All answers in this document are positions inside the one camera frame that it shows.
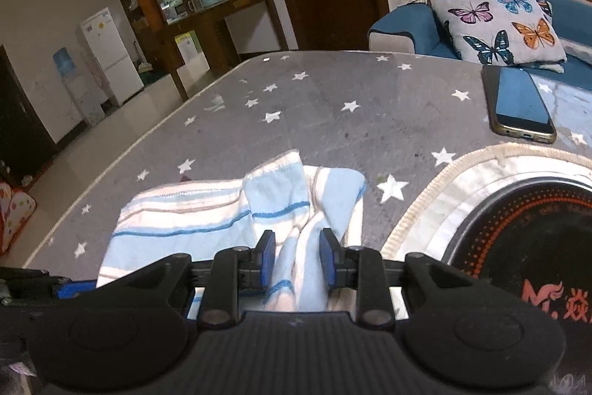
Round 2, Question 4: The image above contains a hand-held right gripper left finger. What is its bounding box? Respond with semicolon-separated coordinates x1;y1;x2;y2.
138;229;277;329

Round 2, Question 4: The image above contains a white water dispenser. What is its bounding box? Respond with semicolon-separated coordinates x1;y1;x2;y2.
51;46;105;128

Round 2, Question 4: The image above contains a dark wooden door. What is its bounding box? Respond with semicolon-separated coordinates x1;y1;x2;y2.
0;45;59;188

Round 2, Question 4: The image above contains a grey star-printed table cover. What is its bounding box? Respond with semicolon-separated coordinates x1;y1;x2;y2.
21;49;592;294

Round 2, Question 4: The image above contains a blue sofa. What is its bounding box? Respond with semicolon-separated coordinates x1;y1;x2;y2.
367;0;592;93

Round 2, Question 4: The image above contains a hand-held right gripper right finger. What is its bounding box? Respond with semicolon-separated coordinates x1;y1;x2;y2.
319;227;464;327

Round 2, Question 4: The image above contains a white box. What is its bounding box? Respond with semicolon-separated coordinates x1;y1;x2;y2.
174;31;210;75

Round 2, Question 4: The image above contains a blue cream striped shirt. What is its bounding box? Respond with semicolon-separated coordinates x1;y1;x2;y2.
98;149;369;313

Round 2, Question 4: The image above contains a colourful dotted bag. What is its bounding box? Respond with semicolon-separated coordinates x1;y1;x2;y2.
0;181;38;258

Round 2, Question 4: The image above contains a white lace-edged cover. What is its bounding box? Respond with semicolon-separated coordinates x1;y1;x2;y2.
379;143;592;268

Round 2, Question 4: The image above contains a white refrigerator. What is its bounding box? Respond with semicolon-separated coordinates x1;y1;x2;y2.
78;6;145;107

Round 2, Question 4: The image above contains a butterfly print pillow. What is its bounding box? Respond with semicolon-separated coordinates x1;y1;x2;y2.
427;0;568;74

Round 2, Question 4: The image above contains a brown wooden cabinet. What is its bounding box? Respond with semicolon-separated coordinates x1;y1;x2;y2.
110;0;289;101

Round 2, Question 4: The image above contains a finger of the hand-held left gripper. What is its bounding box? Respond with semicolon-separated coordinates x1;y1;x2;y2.
0;266;99;309

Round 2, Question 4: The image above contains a black induction cooker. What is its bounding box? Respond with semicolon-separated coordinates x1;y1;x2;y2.
441;177;592;333

